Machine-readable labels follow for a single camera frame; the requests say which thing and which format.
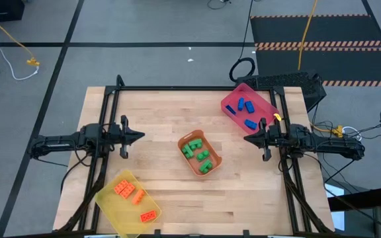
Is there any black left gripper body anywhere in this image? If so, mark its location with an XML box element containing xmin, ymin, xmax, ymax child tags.
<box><xmin>120</xmin><ymin>114</ymin><xmax>131</xmax><ymax>159</ymax></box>

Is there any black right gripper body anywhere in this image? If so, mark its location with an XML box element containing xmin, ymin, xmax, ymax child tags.
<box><xmin>259</xmin><ymin>117</ymin><xmax>273</xmax><ymax>163</ymax></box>

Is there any orange toy brick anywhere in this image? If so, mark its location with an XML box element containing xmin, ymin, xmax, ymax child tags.
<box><xmin>113</xmin><ymin>179</ymin><xmax>129</xmax><ymax>195</ymax></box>
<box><xmin>132</xmin><ymin>188</ymin><xmax>146</xmax><ymax>205</ymax></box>
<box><xmin>120</xmin><ymin>183</ymin><xmax>136</xmax><ymax>200</ymax></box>
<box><xmin>140</xmin><ymin>210</ymin><xmax>158</xmax><ymax>223</ymax></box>

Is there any pink plastic bin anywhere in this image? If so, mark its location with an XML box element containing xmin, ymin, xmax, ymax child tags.
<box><xmin>220</xmin><ymin>82</ymin><xmax>280</xmax><ymax>136</ymax></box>

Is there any orange plastic bin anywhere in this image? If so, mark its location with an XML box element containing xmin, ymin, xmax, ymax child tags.
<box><xmin>177</xmin><ymin>129</ymin><xmax>224</xmax><ymax>177</ymax></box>

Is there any yellow plastic bin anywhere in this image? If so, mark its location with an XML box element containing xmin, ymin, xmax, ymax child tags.
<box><xmin>94</xmin><ymin>167</ymin><xmax>163</xmax><ymax>238</ymax></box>

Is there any black floor beam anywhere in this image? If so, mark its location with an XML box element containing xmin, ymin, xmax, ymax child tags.
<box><xmin>327</xmin><ymin>187</ymin><xmax>381</xmax><ymax>212</ymax></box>

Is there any black hazard-striped floor mat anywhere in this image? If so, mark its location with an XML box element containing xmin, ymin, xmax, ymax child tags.
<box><xmin>249</xmin><ymin>13</ymin><xmax>381</xmax><ymax>89</ymax></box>

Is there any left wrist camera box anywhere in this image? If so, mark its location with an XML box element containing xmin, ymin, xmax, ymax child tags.
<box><xmin>108</xmin><ymin>127</ymin><xmax>122</xmax><ymax>145</ymax></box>

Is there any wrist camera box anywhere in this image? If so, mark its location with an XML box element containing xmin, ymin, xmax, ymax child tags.
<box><xmin>271</xmin><ymin>127</ymin><xmax>287</xmax><ymax>148</ymax></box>
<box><xmin>108</xmin><ymin>127</ymin><xmax>122</xmax><ymax>145</ymax></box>

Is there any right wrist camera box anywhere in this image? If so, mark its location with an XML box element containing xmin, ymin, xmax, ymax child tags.
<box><xmin>271</xmin><ymin>127</ymin><xmax>287</xmax><ymax>148</ymax></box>

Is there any black aluminium table frame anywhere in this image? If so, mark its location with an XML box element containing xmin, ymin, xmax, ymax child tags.
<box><xmin>58</xmin><ymin>75</ymin><xmax>335</xmax><ymax>238</ymax></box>

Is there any black left arm base cable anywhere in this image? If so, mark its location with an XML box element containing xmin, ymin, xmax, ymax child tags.
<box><xmin>60</xmin><ymin>152</ymin><xmax>92</xmax><ymax>199</ymax></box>

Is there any white cable at arm base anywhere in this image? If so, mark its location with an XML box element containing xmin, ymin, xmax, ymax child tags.
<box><xmin>342</xmin><ymin>126</ymin><xmax>363</xmax><ymax>141</ymax></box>

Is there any black coiled cable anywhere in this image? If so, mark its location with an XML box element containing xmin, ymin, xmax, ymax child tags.
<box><xmin>228</xmin><ymin>0</ymin><xmax>257</xmax><ymax>83</ymax></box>

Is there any yellow hanging cable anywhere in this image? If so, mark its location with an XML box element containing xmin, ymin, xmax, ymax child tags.
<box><xmin>297</xmin><ymin>0</ymin><xmax>319</xmax><ymax>71</ymax></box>

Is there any white floor cable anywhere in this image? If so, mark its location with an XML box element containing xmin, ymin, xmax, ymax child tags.
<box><xmin>0</xmin><ymin>0</ymin><xmax>41</xmax><ymax>81</ymax></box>

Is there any yellow floor cable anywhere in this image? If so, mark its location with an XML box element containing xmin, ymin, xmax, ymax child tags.
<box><xmin>0</xmin><ymin>6</ymin><xmax>34</xmax><ymax>62</ymax></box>

